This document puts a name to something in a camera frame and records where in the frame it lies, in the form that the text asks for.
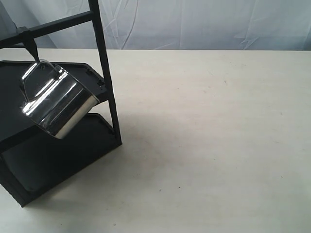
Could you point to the shiny stainless steel mug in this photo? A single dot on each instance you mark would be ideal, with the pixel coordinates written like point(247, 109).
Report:
point(60, 104)

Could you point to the black two-tier rack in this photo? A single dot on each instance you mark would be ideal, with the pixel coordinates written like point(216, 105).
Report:
point(31, 161)

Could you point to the white backdrop cloth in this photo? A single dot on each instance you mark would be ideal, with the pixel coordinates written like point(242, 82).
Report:
point(170, 24)

